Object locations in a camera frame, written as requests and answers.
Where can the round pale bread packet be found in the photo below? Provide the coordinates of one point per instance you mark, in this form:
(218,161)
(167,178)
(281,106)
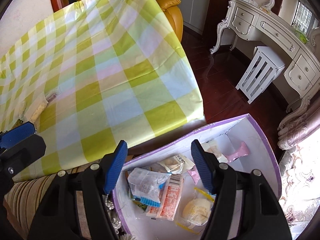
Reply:
(195,210)

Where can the striped beige towel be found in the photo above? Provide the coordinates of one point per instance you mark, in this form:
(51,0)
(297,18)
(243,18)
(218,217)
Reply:
(25,197)

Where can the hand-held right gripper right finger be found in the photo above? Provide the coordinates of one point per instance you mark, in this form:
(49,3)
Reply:
(202,167)

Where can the white lace curtain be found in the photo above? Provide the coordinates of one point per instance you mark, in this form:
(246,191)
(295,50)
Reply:
(300,180)

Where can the clear yellow cracker packet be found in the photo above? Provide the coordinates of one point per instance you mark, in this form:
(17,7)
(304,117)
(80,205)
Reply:
(37,110)

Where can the white green snack packet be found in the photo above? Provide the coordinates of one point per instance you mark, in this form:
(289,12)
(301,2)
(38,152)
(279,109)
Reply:
(138,203)

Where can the large white biscuit packet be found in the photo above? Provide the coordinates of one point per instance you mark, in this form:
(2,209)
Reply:
(175,163)

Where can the white ornate dressing table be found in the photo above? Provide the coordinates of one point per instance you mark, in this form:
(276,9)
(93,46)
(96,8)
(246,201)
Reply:
(275,35)

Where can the white box purple rim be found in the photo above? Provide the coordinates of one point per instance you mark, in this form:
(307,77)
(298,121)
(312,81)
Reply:
(250,180)

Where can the small green pack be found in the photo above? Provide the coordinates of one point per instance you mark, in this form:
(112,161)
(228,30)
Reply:
(300,35)

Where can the yellow leather armchair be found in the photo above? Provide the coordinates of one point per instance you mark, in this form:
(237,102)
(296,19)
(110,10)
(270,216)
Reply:
(172,17)

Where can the pink snack packet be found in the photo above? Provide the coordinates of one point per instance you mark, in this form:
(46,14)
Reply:
(193,176)
(238,152)

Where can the orange bun packet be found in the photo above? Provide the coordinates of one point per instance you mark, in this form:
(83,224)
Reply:
(167,200)

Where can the white cabinet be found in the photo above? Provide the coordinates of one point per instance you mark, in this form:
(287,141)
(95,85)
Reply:
(195,2)

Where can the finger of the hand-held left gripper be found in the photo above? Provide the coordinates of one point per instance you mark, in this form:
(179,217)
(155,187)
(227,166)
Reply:
(20,132)
(27,152)

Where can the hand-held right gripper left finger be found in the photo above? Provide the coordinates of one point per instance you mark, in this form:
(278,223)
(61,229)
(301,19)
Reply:
(116,170)

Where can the ornate white mirror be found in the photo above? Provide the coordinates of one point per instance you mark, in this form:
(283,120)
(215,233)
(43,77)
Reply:
(305,10)

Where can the green checked tablecloth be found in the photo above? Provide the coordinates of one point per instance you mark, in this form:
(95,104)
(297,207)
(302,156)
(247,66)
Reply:
(100,67)

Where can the dark grain cake packet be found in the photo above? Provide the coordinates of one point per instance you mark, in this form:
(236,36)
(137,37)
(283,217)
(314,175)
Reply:
(147,182)

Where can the white slatted stool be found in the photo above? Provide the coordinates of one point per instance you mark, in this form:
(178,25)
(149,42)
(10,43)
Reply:
(260,72)

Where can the pink floral curtain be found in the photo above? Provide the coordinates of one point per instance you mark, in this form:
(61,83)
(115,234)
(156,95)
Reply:
(300,130)

